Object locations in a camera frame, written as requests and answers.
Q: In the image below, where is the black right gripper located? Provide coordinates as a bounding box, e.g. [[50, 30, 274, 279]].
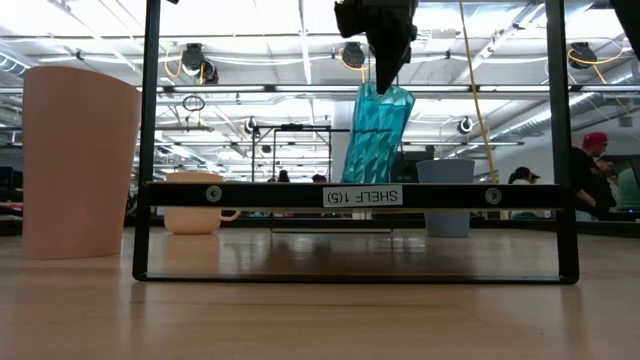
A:
[[333, 0, 419, 96]]

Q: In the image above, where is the teal faceted glass tumbler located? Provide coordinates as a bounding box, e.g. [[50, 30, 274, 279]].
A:
[[341, 82, 417, 185]]

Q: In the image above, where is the blue plastic cup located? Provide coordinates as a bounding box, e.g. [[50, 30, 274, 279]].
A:
[[415, 158, 476, 239]]

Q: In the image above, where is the orange mug with handle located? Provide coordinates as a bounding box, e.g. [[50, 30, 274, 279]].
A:
[[163, 172, 242, 236]]

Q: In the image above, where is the peach plastic tumbler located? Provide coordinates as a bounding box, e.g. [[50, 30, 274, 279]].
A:
[[22, 66, 143, 260]]

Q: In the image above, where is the white shelf label sticker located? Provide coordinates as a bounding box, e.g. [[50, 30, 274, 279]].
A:
[[322, 185, 404, 208]]

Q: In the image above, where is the yellow hanging cable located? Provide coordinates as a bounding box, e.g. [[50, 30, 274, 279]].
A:
[[458, 0, 500, 185]]

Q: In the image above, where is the wooden shelf with black frame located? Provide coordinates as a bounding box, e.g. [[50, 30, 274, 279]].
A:
[[132, 180, 580, 285]]

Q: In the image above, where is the black metal table frame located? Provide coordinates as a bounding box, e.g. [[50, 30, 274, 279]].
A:
[[142, 0, 572, 221]]

